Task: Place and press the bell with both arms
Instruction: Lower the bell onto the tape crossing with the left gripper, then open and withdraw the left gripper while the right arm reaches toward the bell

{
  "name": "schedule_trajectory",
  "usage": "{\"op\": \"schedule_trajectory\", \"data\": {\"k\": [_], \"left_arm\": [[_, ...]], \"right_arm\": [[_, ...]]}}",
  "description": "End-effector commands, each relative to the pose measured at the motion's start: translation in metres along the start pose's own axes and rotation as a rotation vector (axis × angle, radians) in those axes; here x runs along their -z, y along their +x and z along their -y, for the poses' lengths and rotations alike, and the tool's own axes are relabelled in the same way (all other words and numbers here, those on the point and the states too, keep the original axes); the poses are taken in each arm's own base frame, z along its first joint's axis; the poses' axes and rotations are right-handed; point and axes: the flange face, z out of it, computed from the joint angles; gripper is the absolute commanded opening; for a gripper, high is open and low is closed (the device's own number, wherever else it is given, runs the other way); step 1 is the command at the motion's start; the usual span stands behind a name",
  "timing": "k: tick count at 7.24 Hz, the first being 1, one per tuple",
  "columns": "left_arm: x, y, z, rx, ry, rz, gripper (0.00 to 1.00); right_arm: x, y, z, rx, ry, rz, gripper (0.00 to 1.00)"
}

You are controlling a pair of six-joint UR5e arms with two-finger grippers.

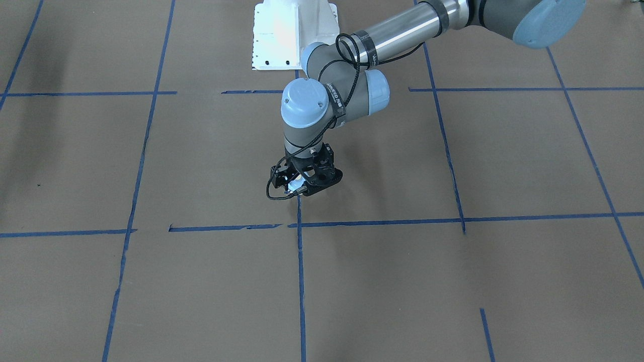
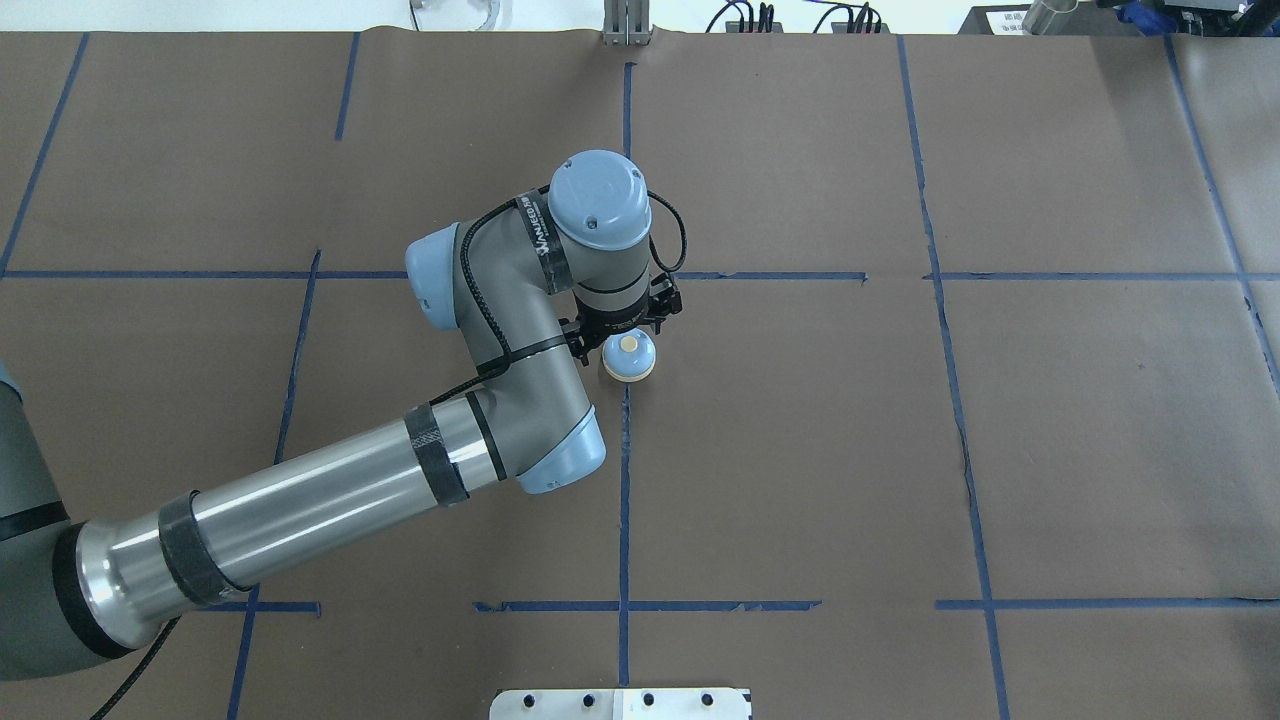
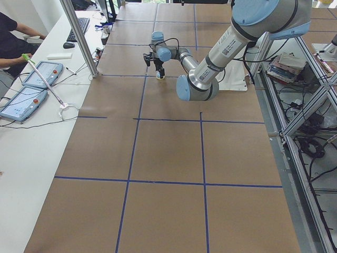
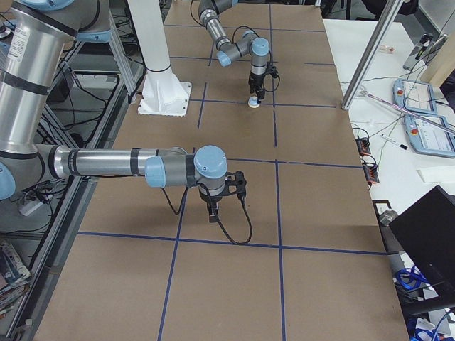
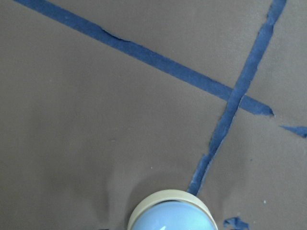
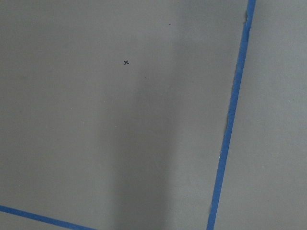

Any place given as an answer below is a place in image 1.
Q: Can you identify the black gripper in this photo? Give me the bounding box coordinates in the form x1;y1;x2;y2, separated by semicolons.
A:
271;144;343;197

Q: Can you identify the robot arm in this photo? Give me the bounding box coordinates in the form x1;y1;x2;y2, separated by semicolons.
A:
267;1;586;200

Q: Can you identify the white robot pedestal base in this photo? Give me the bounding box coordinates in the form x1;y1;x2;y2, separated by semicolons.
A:
252;1;340;71

